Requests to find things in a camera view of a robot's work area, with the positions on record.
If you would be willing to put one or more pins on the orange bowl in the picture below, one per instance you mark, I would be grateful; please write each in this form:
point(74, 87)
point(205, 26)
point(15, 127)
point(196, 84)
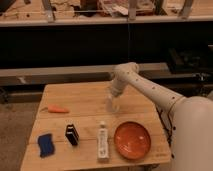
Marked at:
point(132, 140)

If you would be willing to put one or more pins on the black eraser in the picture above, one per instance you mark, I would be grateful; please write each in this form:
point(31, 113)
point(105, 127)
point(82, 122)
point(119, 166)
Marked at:
point(72, 134)

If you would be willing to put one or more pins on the white glue bottle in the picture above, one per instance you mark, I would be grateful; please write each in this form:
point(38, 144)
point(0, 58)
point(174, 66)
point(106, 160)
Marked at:
point(102, 143)

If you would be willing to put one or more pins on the blue sponge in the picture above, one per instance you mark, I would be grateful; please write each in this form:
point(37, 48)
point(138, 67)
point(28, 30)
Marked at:
point(46, 145)

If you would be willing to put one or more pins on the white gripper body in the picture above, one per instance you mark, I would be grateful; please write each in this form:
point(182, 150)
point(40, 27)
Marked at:
point(116, 87)

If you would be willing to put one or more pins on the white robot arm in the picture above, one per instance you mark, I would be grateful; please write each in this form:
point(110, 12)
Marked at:
point(192, 118)

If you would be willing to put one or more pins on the wooden table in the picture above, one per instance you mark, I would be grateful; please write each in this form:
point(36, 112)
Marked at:
point(86, 103)

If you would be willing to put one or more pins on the orange carrot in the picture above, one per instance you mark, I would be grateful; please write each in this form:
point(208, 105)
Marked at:
point(55, 109)

